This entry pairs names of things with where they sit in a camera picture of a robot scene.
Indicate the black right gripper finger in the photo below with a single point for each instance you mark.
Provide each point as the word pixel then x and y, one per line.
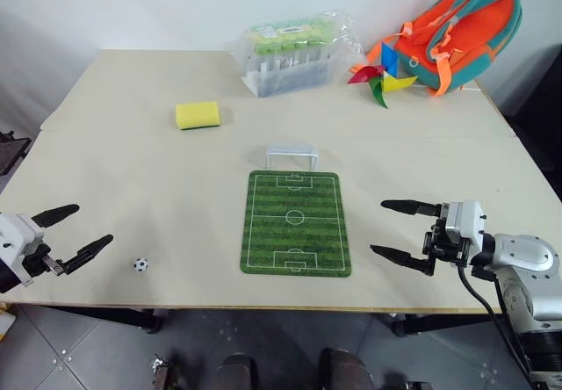
pixel 408 207
pixel 399 257

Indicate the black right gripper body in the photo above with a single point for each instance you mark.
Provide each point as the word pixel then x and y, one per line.
pixel 441 249

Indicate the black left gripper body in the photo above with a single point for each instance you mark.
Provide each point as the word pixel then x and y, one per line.
pixel 31 262

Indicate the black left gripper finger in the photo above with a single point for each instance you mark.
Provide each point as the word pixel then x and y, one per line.
pixel 88 250
pixel 55 215

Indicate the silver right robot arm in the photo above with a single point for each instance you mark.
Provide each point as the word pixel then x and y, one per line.
pixel 527 267

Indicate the small soccer ball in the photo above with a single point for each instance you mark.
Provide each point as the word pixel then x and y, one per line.
pixel 141 265

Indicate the green soccer field mat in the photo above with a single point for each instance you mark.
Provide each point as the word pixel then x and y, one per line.
pixel 295 223

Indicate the small white goal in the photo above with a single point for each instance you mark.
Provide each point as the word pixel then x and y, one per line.
pixel 291 149

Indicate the yellow white object on floor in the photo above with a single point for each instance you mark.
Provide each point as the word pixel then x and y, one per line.
pixel 4 324

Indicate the black object beside table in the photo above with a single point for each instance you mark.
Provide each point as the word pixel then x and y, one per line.
pixel 11 150

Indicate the colourful paper pinwheel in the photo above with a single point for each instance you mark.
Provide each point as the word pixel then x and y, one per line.
pixel 386 83

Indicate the dark rounded shape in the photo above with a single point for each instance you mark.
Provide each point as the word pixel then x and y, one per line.
pixel 236 372
pixel 344 370

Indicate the dark metal object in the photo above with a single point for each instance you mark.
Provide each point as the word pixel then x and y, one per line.
pixel 163 374

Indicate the dark furniture beside table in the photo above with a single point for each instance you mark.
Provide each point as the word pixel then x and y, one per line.
pixel 538 109

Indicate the yellow green sponge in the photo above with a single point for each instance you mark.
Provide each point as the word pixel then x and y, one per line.
pixel 197 114

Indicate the orange teal backpack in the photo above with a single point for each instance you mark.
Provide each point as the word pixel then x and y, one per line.
pixel 465 25

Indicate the bagged box of green-capped tubes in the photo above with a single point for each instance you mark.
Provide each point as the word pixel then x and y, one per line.
pixel 290 56

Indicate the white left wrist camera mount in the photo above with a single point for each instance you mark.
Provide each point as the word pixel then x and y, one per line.
pixel 15 240

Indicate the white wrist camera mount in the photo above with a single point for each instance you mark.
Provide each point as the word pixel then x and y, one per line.
pixel 15 240
pixel 465 223

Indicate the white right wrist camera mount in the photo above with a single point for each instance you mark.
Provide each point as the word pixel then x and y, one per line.
pixel 465 223

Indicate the black table frame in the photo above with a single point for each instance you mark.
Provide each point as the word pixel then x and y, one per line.
pixel 114 316

